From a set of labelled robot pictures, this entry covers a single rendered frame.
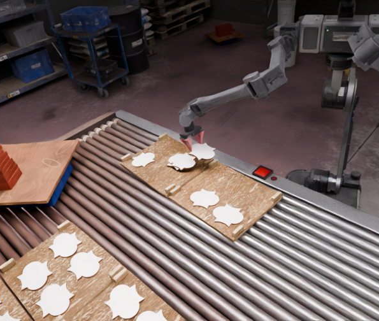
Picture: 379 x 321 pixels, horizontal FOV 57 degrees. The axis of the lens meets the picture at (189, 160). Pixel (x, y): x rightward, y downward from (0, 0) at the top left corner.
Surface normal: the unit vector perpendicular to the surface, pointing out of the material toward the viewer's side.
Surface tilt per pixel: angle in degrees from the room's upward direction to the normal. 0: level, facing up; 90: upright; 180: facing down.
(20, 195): 0
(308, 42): 90
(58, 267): 0
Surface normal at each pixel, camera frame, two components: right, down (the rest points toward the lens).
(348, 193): -0.11, -0.79
